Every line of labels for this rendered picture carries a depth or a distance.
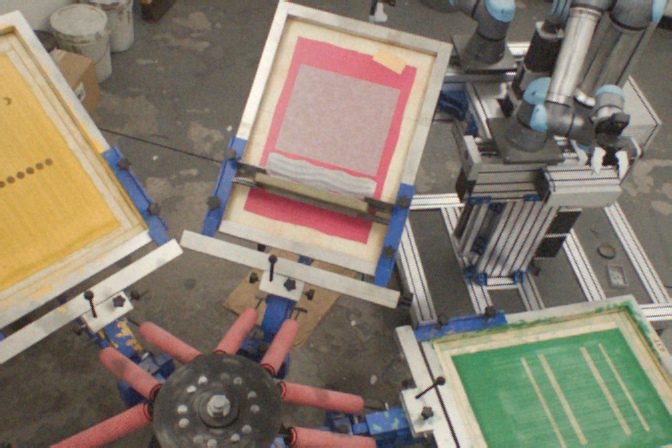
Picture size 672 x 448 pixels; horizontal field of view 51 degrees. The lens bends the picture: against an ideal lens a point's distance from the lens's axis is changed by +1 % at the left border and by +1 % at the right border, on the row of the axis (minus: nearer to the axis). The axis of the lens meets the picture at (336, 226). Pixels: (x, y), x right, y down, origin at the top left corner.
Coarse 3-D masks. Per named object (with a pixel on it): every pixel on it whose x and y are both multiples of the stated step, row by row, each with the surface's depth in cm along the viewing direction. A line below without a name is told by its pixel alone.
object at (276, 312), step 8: (272, 296) 211; (280, 296) 211; (272, 304) 211; (280, 304) 210; (288, 304) 211; (272, 312) 210; (280, 312) 210; (264, 320) 210; (272, 320) 210; (280, 320) 210; (264, 328) 210; (272, 328) 209; (280, 328) 209
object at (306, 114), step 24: (312, 48) 232; (336, 48) 232; (288, 72) 231; (312, 72) 231; (336, 72) 231; (288, 96) 230; (312, 96) 230; (336, 96) 229; (288, 120) 229; (312, 120) 228; (336, 120) 228; (288, 144) 227; (312, 144) 227; (264, 192) 225; (264, 216) 224; (288, 216) 224
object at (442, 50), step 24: (312, 24) 234; (336, 24) 230; (360, 24) 229; (264, 48) 229; (408, 48) 230; (432, 48) 227; (264, 72) 228; (264, 96) 230; (432, 96) 224; (408, 168) 221; (264, 240) 219; (288, 240) 219; (336, 264) 217; (360, 264) 216
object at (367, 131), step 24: (360, 72) 230; (384, 72) 230; (408, 72) 230; (360, 96) 229; (384, 96) 229; (408, 96) 228; (360, 120) 228; (384, 120) 227; (336, 144) 227; (360, 144) 226; (384, 144) 226; (336, 168) 225; (360, 168) 225; (384, 168) 225; (312, 216) 223; (336, 216) 223; (360, 240) 221
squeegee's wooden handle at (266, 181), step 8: (256, 176) 215; (264, 176) 215; (264, 184) 216; (272, 184) 215; (280, 184) 215; (288, 184) 214; (296, 184) 214; (288, 192) 218; (296, 192) 214; (304, 192) 214; (312, 192) 214; (320, 192) 214; (312, 200) 219; (320, 200) 215; (328, 200) 213; (336, 200) 213; (344, 200) 213; (352, 200) 213; (344, 208) 217; (352, 208) 213; (360, 208) 212
